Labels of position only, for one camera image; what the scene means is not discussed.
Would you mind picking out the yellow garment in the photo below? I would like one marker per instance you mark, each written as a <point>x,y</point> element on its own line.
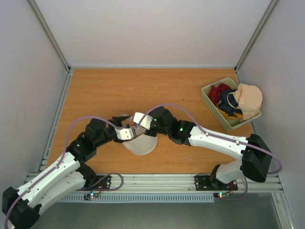
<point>231,116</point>

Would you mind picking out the right circuit board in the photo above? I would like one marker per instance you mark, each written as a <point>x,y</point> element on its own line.
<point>222,194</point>

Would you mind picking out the pale pink lace bra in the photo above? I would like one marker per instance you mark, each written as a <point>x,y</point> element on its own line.
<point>138,131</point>

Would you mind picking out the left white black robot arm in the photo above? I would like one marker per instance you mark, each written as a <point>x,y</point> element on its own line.
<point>23,206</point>

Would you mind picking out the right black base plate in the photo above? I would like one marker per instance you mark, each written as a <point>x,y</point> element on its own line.
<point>202,183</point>

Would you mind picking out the green perforated plastic basket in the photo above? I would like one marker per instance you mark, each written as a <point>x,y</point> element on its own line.
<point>227,124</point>

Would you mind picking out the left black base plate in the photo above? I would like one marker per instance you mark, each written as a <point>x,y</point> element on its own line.
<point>97,183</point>

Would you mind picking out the navy blue garment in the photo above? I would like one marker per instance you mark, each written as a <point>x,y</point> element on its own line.
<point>228,103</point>

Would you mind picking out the beige bra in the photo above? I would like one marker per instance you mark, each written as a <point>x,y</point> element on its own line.
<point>249,99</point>

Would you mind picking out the right aluminium frame post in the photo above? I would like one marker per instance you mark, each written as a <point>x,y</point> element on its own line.
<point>259,28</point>

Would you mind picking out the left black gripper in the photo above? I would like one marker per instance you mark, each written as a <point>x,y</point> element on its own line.
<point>117,120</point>

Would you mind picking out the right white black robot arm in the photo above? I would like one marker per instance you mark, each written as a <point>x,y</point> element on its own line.
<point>251,154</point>

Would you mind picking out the left circuit board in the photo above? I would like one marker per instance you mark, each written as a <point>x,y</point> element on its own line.
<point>90,196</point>

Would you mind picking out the left aluminium frame post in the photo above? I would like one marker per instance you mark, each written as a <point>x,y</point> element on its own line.
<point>34,6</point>

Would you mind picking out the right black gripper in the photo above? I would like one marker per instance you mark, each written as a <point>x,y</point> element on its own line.
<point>150,129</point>

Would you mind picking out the grey slotted cable duct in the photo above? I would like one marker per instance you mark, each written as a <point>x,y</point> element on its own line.
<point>112,198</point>

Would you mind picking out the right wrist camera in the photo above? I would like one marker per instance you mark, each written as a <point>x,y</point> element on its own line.
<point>142,120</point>

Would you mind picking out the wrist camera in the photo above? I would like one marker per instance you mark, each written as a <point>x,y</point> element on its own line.
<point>126,133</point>
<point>142,120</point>

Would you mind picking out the circuit board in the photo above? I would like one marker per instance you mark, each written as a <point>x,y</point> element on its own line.
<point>90,196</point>
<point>222,194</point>

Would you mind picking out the aluminium frame post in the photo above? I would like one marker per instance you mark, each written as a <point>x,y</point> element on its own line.
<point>34,6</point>
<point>259,28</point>

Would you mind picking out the red garment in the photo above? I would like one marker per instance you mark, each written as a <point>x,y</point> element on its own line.
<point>215,91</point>

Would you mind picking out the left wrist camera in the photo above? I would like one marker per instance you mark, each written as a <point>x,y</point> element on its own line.
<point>126,133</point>

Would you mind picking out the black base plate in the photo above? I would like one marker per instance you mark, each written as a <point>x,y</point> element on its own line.
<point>97,183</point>
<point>202,183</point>

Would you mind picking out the left aluminium side rail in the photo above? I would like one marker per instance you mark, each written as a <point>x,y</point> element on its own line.
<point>55,119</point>

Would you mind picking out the aluminium front rail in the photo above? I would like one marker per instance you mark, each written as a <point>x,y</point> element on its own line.
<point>182,183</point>

